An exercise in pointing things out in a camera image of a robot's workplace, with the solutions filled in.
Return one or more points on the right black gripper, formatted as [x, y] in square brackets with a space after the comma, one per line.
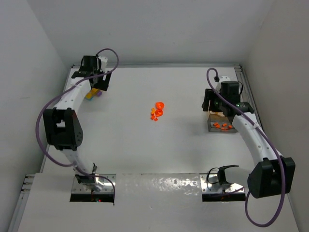
[208, 99]

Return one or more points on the yellow duplo brick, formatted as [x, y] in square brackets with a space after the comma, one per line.
[89, 96]

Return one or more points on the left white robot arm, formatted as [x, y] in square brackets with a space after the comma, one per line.
[62, 126]

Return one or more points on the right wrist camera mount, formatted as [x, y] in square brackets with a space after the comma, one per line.
[224, 78]

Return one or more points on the large orange round lego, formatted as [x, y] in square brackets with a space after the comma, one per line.
[160, 105]

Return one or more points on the clear plastic container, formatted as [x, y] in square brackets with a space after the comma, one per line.
[217, 121]

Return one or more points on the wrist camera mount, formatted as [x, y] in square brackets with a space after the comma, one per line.
[224, 78]
[102, 62]

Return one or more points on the pile of small orange legos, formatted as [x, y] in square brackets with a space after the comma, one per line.
[153, 114]

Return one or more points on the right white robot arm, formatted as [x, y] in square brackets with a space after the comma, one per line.
[273, 173]

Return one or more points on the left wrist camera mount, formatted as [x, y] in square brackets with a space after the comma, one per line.
[102, 62]

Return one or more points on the metal base plate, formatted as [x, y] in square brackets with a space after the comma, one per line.
[210, 185]
[99, 184]

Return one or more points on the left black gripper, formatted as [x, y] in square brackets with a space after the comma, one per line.
[102, 81]

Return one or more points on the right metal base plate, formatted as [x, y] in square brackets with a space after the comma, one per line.
[210, 185]

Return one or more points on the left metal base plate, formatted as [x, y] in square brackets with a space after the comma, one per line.
[99, 184]

